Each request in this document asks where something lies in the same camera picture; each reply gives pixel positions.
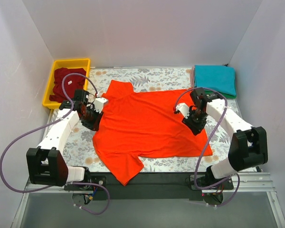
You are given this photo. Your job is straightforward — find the orange t shirt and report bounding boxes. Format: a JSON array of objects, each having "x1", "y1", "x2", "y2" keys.
[{"x1": 93, "y1": 80, "x2": 213, "y2": 185}]

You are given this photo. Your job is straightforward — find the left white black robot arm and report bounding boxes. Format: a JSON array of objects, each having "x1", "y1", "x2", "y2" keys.
[{"x1": 26, "y1": 89, "x2": 108, "y2": 190}]

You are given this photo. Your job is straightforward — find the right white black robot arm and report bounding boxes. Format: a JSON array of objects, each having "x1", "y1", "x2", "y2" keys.
[{"x1": 173, "y1": 87, "x2": 268, "y2": 190}]

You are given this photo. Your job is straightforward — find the floral patterned table mat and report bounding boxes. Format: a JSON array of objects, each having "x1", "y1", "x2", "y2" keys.
[{"x1": 62, "y1": 68, "x2": 231, "y2": 172}]

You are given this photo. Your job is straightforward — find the dark red t shirt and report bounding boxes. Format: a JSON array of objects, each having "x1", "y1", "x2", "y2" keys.
[{"x1": 49, "y1": 67, "x2": 86, "y2": 103}]

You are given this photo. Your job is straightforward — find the folded green t shirt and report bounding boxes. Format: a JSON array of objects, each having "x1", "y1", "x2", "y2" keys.
[{"x1": 221, "y1": 93, "x2": 237, "y2": 99}]

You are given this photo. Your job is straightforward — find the folded pink t shirt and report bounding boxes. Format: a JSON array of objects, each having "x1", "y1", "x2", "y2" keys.
[{"x1": 190, "y1": 66, "x2": 196, "y2": 87}]

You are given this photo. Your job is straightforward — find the folded teal t shirt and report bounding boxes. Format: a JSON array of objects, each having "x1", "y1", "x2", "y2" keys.
[{"x1": 194, "y1": 65, "x2": 237, "y2": 97}]

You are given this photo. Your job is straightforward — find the yellow plastic bin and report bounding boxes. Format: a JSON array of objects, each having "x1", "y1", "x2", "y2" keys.
[{"x1": 42, "y1": 58, "x2": 91, "y2": 109}]

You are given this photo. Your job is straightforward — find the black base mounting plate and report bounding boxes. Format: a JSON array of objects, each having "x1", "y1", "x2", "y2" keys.
[{"x1": 63, "y1": 171, "x2": 234, "y2": 201}]

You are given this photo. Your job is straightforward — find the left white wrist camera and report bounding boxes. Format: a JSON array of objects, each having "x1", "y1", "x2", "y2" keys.
[{"x1": 93, "y1": 97, "x2": 108, "y2": 114}]

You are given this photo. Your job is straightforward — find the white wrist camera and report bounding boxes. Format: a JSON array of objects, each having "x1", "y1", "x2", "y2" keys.
[
  {"x1": 93, "y1": 97, "x2": 108, "y2": 114},
  {"x1": 174, "y1": 103, "x2": 190, "y2": 119}
]

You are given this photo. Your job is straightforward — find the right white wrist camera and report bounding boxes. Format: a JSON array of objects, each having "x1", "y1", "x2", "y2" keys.
[{"x1": 174, "y1": 103, "x2": 190, "y2": 119}]

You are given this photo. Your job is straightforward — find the aluminium frame rail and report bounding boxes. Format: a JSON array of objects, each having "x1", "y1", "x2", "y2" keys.
[{"x1": 12, "y1": 172, "x2": 285, "y2": 228}]

